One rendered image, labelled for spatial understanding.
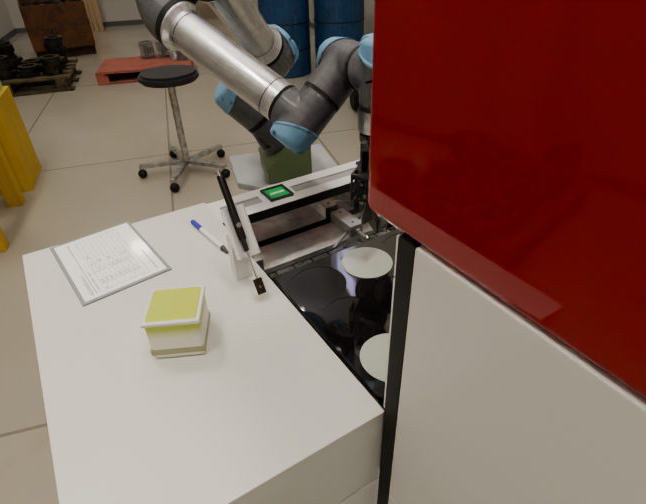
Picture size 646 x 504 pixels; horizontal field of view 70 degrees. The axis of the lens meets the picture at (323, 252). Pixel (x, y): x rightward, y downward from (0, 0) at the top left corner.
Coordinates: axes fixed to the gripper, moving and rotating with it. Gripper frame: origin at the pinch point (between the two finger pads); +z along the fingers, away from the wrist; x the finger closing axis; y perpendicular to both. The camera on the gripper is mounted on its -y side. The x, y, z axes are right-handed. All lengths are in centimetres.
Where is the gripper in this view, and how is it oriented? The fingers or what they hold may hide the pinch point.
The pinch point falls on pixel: (379, 224)
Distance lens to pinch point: 94.1
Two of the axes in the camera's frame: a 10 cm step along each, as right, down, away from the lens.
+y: -4.0, 5.4, -7.4
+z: 0.3, 8.2, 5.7
